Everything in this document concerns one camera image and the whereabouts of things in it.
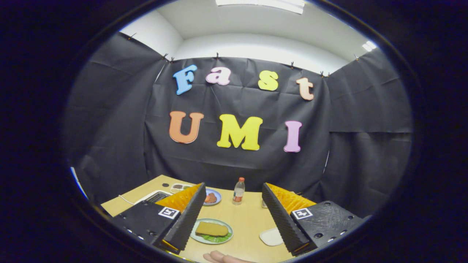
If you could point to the pale green plate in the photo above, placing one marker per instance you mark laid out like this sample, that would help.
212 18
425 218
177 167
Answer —
212 220

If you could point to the clear bottle with red cap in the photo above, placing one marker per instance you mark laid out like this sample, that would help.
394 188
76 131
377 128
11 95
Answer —
238 193

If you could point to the small white dish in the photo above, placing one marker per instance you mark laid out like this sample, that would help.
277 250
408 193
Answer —
271 236

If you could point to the long ceiling light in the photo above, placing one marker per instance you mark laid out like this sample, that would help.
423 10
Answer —
259 4

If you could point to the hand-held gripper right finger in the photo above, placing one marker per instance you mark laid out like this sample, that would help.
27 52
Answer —
279 215

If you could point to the black backdrop cloth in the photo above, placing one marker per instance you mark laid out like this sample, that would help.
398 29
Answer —
237 164

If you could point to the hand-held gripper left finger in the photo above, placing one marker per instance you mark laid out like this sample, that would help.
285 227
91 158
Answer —
190 215

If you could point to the toasted brown bread slice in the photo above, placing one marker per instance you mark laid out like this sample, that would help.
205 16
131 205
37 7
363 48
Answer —
212 229

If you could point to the small ceiling light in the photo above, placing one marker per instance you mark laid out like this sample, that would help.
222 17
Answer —
369 46

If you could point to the blue plate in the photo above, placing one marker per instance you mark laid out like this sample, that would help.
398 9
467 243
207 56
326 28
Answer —
218 195

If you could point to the white divided grain tray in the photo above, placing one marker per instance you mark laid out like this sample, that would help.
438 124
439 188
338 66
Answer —
177 187

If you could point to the white toaster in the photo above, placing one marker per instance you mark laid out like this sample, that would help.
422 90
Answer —
144 196

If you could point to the green lettuce leaf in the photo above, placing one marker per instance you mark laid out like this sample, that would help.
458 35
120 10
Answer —
215 239

